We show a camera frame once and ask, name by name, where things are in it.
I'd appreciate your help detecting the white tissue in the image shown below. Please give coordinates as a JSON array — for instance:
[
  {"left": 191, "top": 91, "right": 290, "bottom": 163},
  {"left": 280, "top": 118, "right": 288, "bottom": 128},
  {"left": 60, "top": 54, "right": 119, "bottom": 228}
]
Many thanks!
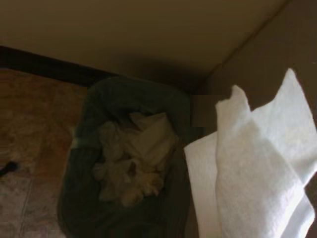
[{"left": 183, "top": 67, "right": 317, "bottom": 238}]

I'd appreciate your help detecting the green trash bin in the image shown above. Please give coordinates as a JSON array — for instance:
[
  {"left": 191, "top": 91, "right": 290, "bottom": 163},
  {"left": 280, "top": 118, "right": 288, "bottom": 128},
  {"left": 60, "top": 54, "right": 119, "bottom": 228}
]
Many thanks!
[{"left": 57, "top": 76, "right": 199, "bottom": 238}]

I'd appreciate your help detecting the crumpled tissues pile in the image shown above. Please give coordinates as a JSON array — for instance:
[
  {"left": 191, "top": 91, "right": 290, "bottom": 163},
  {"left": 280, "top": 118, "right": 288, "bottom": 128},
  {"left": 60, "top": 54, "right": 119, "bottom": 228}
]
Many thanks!
[{"left": 92, "top": 111, "right": 180, "bottom": 208}]

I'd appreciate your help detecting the black baseboard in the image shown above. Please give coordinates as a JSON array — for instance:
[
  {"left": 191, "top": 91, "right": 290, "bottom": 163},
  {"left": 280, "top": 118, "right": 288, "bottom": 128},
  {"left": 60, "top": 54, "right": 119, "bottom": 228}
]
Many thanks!
[{"left": 0, "top": 45, "right": 121, "bottom": 88}]

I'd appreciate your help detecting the grey vanity cabinet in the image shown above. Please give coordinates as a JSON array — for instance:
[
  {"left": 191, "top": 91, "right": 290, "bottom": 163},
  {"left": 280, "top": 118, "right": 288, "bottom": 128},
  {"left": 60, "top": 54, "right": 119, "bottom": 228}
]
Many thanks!
[{"left": 190, "top": 0, "right": 317, "bottom": 238}]

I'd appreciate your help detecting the black stand foot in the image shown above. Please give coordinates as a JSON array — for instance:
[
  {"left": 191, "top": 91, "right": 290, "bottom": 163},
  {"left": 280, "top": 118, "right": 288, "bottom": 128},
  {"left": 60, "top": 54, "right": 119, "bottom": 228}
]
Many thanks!
[{"left": 0, "top": 160, "right": 20, "bottom": 178}]

